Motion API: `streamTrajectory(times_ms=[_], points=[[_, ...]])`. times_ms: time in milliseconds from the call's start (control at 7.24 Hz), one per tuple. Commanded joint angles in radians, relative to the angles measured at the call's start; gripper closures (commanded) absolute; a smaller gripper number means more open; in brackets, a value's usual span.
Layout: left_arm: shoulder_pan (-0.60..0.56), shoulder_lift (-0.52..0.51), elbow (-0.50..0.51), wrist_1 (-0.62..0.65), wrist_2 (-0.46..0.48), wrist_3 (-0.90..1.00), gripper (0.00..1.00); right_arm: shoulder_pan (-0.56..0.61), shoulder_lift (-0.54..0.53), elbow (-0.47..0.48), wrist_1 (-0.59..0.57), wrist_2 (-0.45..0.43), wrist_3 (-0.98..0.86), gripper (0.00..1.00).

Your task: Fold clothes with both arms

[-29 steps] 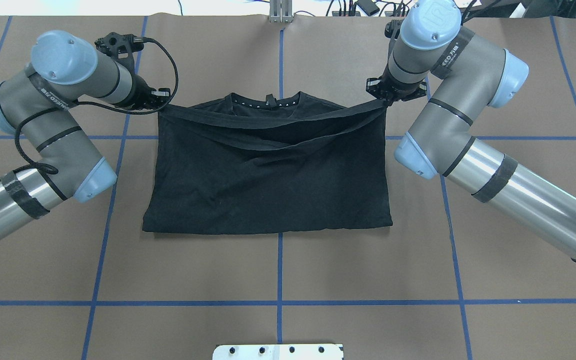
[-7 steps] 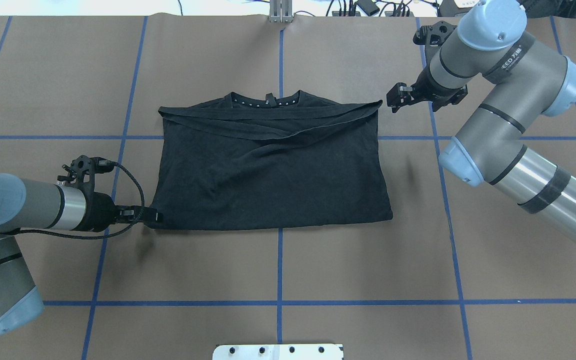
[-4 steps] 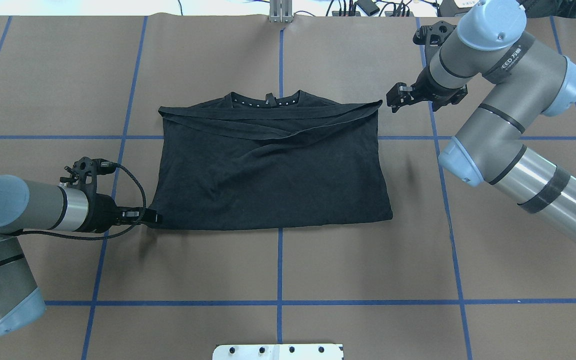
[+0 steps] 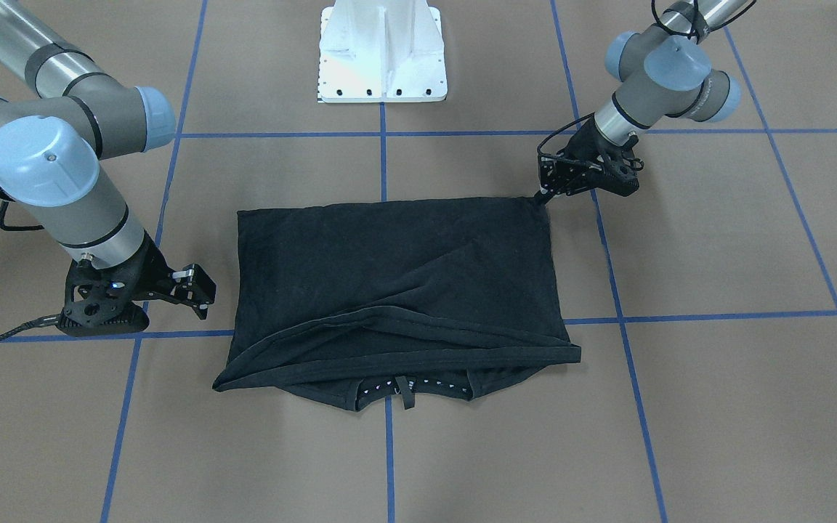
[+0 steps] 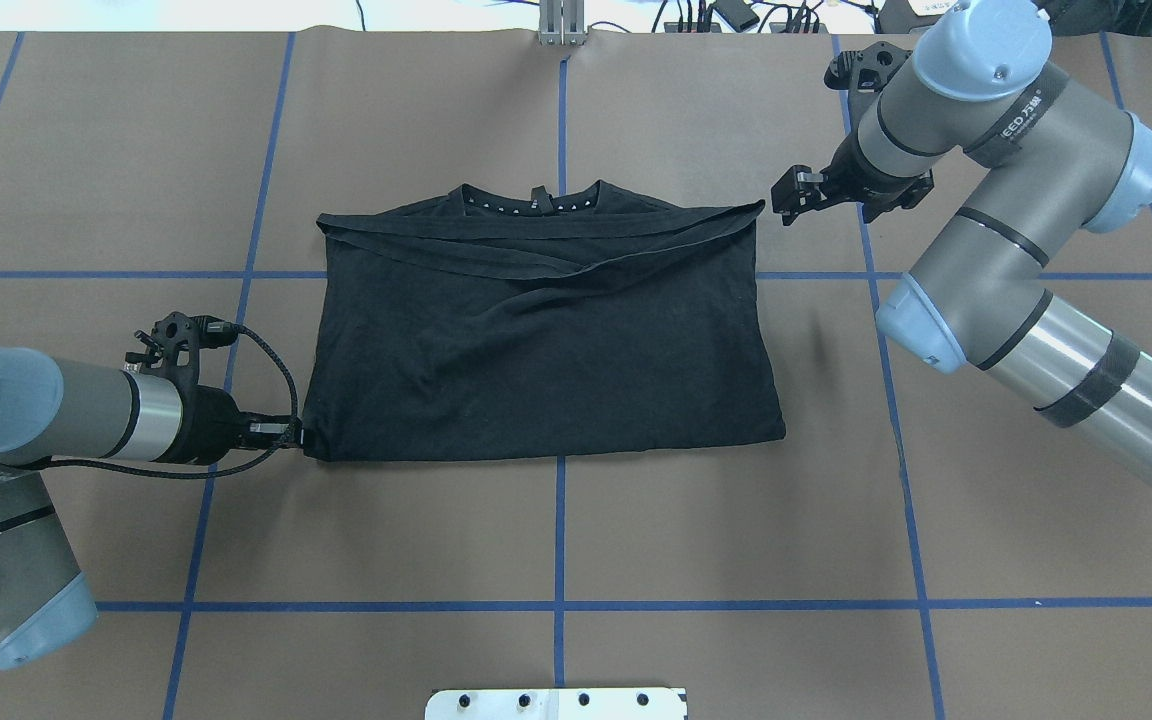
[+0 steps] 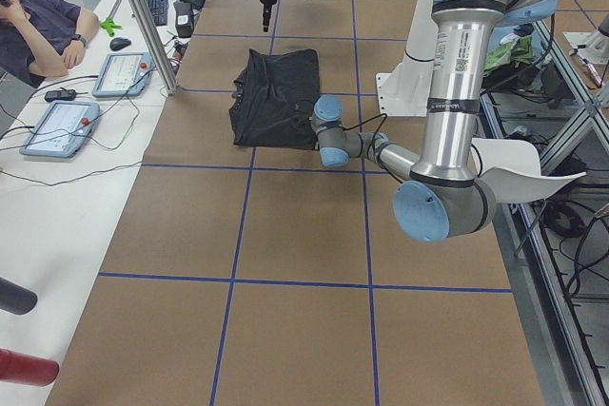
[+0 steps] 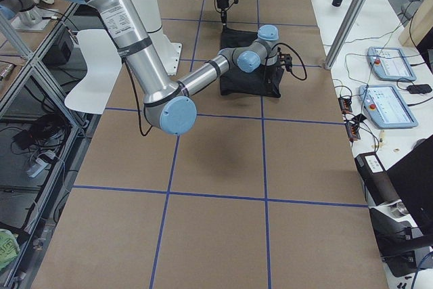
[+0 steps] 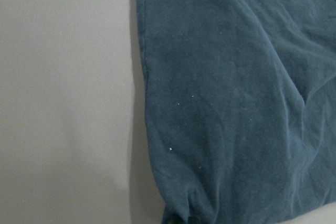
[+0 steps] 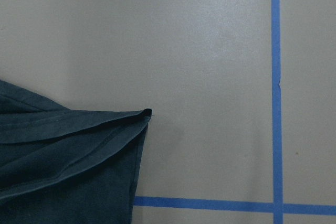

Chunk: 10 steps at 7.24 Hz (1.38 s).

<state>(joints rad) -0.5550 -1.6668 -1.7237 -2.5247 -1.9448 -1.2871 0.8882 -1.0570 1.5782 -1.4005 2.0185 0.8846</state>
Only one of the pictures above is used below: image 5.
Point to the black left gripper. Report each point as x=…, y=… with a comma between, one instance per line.
x=208, y=424

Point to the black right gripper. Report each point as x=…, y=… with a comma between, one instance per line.
x=849, y=172

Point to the black printed t-shirt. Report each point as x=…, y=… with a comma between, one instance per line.
x=475, y=327

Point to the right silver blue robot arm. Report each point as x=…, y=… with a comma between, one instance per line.
x=1059, y=159

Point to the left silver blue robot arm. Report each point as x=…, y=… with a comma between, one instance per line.
x=56, y=413

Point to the aluminium frame post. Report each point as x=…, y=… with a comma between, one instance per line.
x=562, y=23

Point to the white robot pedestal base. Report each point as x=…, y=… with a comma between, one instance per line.
x=559, y=703

